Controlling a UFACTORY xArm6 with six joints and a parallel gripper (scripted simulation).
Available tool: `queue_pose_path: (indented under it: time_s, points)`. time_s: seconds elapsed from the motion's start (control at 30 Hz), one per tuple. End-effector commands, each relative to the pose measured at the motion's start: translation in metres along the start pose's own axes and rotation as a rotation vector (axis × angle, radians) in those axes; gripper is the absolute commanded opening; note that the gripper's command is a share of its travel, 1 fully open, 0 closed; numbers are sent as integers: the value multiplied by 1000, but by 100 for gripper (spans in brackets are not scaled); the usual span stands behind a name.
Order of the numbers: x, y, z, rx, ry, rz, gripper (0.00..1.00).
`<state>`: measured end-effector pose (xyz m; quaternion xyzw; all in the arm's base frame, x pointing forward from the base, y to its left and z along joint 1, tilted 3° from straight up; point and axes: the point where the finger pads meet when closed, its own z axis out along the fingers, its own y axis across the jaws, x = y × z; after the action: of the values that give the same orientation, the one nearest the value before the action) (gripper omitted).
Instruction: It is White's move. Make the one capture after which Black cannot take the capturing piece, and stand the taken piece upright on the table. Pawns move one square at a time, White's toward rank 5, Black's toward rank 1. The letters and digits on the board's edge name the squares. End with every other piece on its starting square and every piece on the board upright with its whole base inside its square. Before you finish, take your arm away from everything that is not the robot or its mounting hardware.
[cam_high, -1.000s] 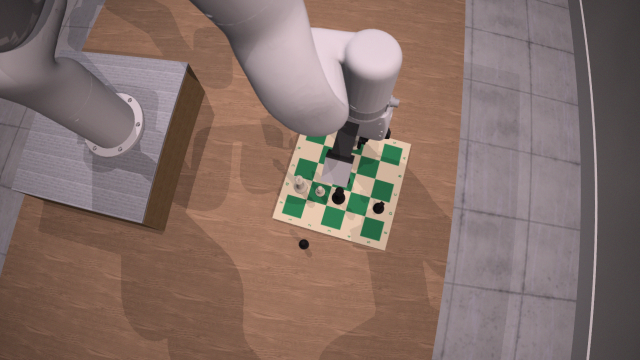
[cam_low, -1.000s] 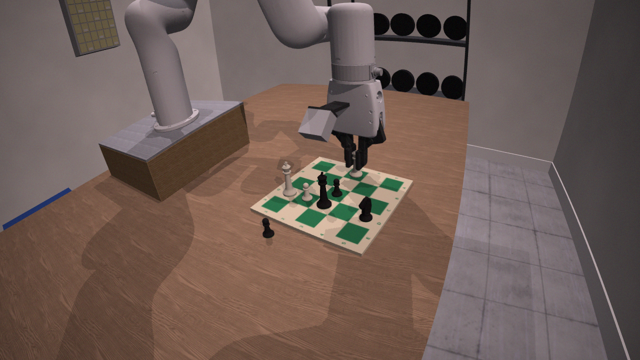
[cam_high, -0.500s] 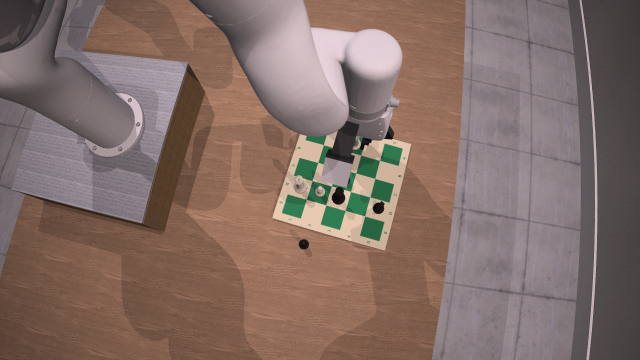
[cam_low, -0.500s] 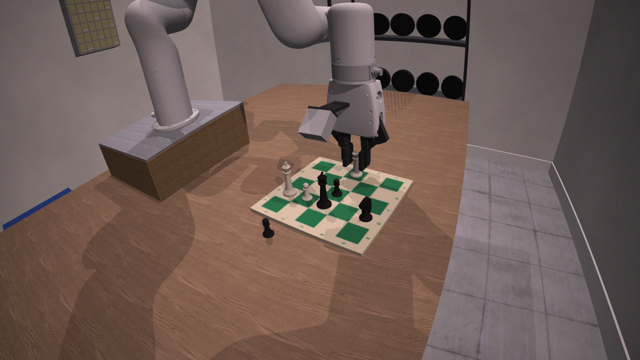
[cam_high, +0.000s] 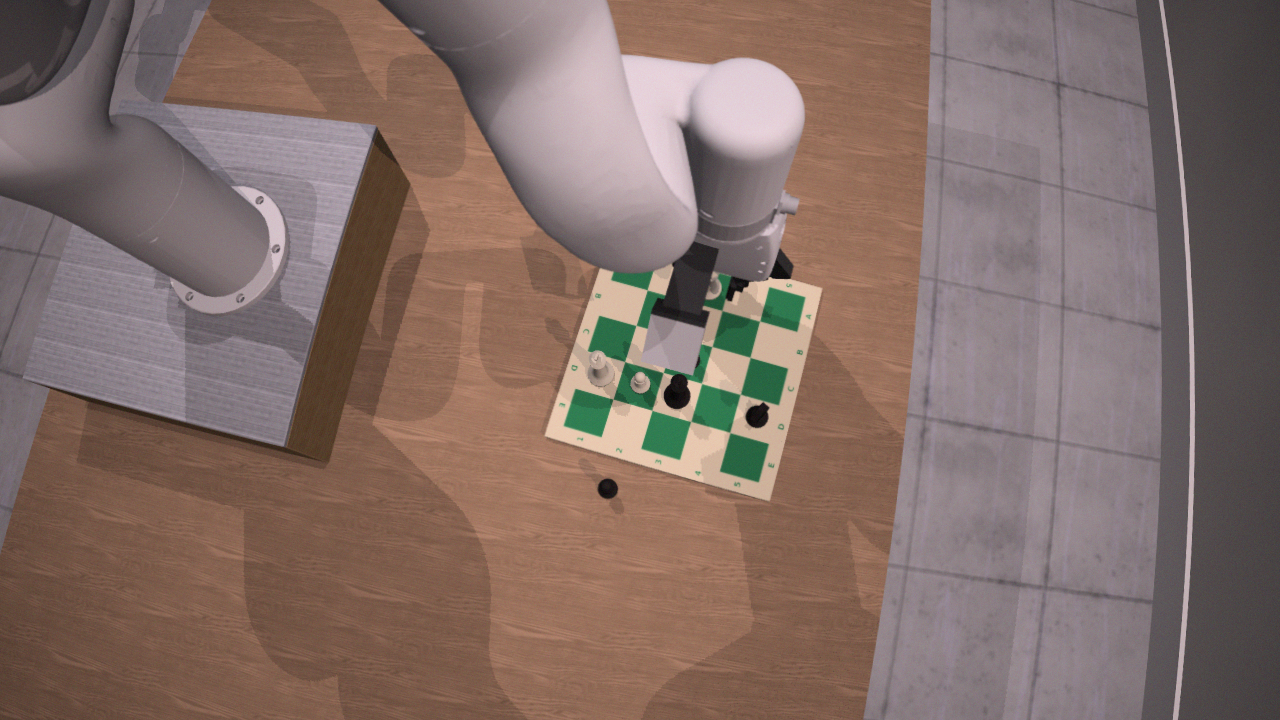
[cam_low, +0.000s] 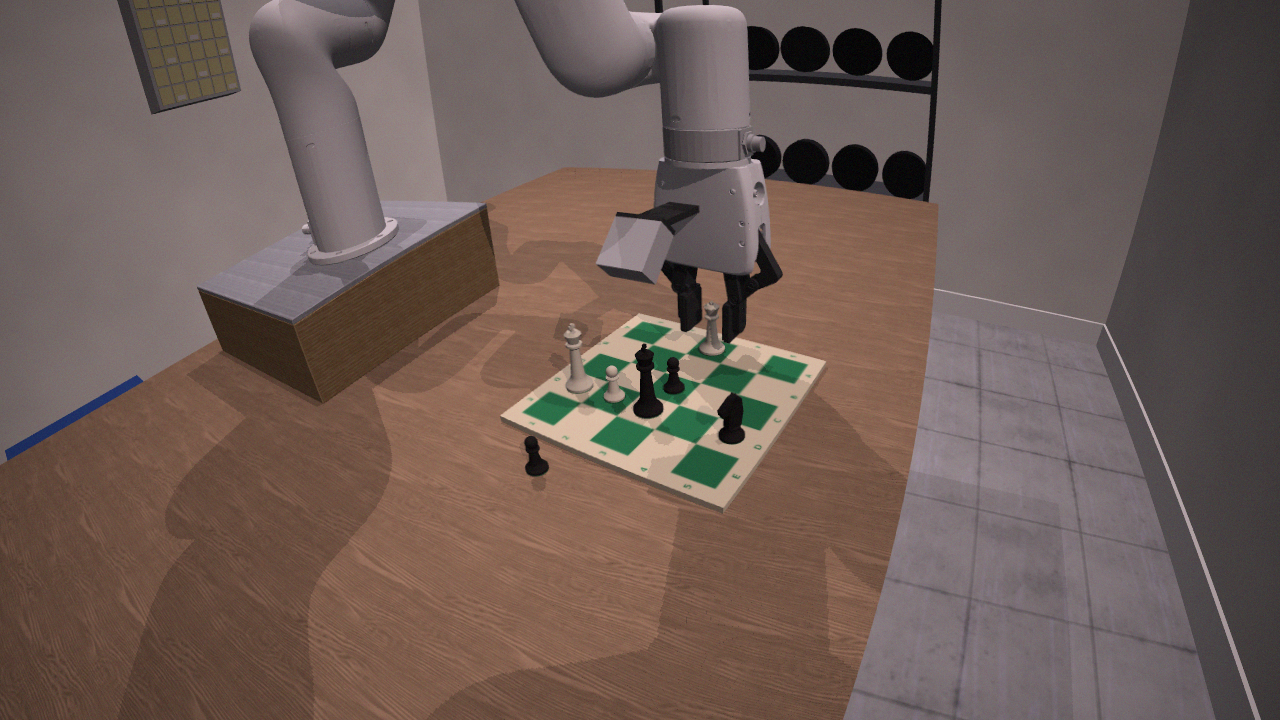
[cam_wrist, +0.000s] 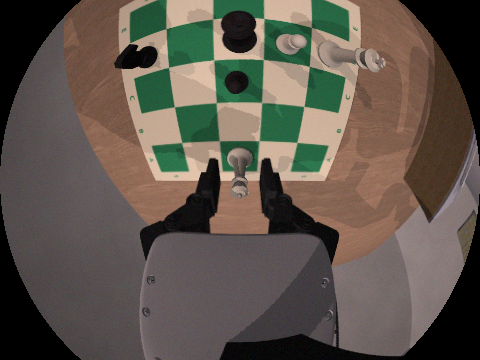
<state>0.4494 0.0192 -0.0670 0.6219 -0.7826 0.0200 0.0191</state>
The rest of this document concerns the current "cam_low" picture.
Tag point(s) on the black pawn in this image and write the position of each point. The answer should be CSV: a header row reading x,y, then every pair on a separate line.
x,y
536,465
673,386

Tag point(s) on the black knight chess piece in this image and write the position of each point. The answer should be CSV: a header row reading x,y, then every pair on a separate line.
x,y
731,411

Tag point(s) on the white chess piece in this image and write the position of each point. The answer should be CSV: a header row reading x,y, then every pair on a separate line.
x,y
711,346
579,381

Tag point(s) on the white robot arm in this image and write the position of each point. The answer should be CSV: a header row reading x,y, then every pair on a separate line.
x,y
594,48

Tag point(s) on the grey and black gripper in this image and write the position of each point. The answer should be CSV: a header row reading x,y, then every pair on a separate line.
x,y
715,239

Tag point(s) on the black chess king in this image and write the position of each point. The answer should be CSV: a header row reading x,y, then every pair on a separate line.
x,y
648,406

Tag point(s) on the white pawn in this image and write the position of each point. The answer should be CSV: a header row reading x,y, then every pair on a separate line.
x,y
614,394

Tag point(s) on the green and cream chessboard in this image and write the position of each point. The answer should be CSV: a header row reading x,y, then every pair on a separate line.
x,y
679,451

